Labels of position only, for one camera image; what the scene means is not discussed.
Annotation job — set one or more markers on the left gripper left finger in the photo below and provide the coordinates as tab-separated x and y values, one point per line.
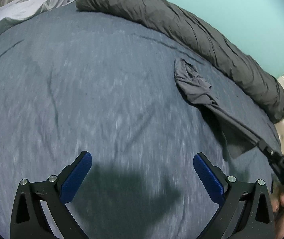
28	219

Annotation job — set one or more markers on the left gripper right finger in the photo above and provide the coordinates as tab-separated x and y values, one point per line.
244	210

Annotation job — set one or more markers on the grey garment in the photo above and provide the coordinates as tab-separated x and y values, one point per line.
238	138

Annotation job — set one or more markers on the person's right hand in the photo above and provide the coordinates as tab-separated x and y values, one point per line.
277	202

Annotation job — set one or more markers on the blue heathered bed sheet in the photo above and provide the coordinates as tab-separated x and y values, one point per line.
74	81

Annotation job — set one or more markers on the dark grey rolled duvet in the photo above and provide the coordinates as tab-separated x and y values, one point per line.
199	36

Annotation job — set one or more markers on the light grey cloth pile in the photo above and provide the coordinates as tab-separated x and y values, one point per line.
18	11

